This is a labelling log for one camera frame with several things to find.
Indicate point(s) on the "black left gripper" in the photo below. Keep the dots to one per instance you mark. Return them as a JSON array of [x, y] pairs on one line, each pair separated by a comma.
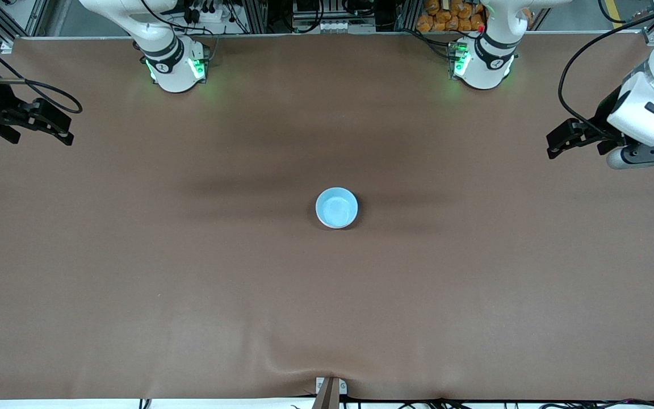
[[603, 118]]

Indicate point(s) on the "blue bowl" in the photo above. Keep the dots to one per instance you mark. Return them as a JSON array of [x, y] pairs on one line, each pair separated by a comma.
[[336, 208]]

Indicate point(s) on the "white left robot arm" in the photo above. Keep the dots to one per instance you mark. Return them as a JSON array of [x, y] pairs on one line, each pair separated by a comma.
[[489, 62]]

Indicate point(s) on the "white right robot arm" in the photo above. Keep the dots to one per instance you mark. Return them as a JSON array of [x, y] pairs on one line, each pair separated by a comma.
[[174, 74]]

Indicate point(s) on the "orange packages pile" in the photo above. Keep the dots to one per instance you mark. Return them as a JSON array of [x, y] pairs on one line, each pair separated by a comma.
[[440, 17]]

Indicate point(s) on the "white power strip black plugs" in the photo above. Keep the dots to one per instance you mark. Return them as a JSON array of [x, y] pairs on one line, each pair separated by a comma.
[[208, 17]]

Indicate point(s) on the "small white connector strip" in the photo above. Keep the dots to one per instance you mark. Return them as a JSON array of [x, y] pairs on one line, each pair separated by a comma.
[[334, 25]]

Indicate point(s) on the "brown table cover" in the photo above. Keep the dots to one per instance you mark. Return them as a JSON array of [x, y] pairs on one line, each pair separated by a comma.
[[327, 295]]

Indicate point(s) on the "aluminium frame post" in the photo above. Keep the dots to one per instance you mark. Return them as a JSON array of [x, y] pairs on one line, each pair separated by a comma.
[[256, 17], [409, 14]]

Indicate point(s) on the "metal table edge bracket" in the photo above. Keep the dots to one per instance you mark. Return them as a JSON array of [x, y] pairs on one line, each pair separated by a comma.
[[331, 392]]

